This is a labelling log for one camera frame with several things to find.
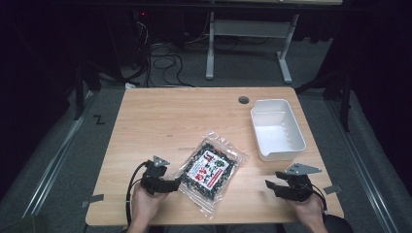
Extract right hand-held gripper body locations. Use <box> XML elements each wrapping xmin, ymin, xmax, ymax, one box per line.
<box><xmin>278</xmin><ymin>162</ymin><xmax>324</xmax><ymax>203</ymax></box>

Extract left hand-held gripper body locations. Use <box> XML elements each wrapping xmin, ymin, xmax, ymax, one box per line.
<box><xmin>140</xmin><ymin>155</ymin><xmax>171</xmax><ymax>196</ymax></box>

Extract clear bag of dried seaweed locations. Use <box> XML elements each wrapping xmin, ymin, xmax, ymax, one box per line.
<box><xmin>174</xmin><ymin>129</ymin><xmax>250</xmax><ymax>218</ymax></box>

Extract person's left hand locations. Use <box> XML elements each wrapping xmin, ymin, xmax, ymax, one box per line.
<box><xmin>130</xmin><ymin>183</ymin><xmax>170</xmax><ymax>229</ymax></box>

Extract person's right hand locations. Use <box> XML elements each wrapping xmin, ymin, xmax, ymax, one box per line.
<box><xmin>290</xmin><ymin>193</ymin><xmax>328</xmax><ymax>229</ymax></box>

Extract grey tape strip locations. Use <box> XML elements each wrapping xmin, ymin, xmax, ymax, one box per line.
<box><xmin>323</xmin><ymin>183</ymin><xmax>343</xmax><ymax>195</ymax></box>
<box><xmin>80</xmin><ymin>193</ymin><xmax>105</xmax><ymax>209</ymax></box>

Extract white plastic bin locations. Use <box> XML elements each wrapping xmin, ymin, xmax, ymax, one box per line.
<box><xmin>249</xmin><ymin>98</ymin><xmax>307</xmax><ymax>162</ymax></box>

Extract black metal stand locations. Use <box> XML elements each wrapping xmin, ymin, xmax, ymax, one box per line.
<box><xmin>293</xmin><ymin>69</ymin><xmax>355</xmax><ymax>133</ymax></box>
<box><xmin>73</xmin><ymin>59</ymin><xmax>102</xmax><ymax>121</ymax></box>

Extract dark equipment with red light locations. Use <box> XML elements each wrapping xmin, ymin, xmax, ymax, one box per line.
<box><xmin>105</xmin><ymin>9</ymin><xmax>152</xmax><ymax>82</ymax></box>

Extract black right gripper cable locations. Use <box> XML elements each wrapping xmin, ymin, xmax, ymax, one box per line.
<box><xmin>302</xmin><ymin>183</ymin><xmax>328</xmax><ymax>216</ymax></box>

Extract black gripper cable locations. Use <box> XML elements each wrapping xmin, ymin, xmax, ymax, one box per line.
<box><xmin>302</xmin><ymin>183</ymin><xmax>328</xmax><ymax>216</ymax></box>
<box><xmin>125</xmin><ymin>160</ymin><xmax>151</xmax><ymax>226</ymax></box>

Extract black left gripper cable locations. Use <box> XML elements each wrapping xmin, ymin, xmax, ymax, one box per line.
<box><xmin>125</xmin><ymin>160</ymin><xmax>151</xmax><ymax>226</ymax></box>

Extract metal floor rail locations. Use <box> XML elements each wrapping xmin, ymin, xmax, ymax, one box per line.
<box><xmin>325</xmin><ymin>98</ymin><xmax>404</xmax><ymax>233</ymax></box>
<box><xmin>21</xmin><ymin>90</ymin><xmax>99</xmax><ymax>218</ymax></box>

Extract black cables on floor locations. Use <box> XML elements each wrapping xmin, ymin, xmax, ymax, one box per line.
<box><xmin>129</xmin><ymin>18</ymin><xmax>208</xmax><ymax>89</ymax></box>

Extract white metal desk frame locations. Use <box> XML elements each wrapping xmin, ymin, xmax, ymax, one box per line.
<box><xmin>205</xmin><ymin>11</ymin><xmax>300</xmax><ymax>84</ymax></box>

